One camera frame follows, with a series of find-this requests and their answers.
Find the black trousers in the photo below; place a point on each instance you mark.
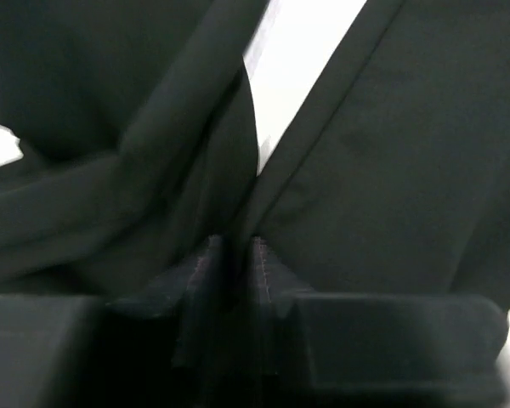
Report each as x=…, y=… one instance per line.
x=137, y=126

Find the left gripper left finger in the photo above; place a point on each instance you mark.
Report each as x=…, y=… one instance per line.
x=144, y=350

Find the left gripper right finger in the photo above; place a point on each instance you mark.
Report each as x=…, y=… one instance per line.
x=342, y=349

